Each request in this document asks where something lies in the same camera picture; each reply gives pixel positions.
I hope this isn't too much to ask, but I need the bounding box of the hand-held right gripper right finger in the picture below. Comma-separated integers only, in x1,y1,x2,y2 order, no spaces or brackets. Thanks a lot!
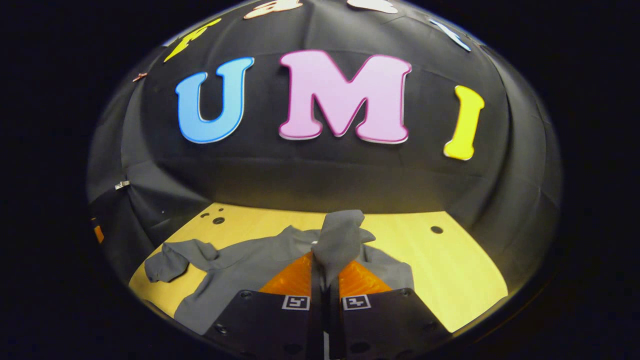
327,257,452,360

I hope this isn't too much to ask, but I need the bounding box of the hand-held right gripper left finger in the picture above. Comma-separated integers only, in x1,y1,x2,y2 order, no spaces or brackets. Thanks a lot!
204,250,325,360

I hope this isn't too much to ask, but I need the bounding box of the grey shirt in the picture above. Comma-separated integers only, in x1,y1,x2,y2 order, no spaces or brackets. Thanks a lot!
144,209,416,336

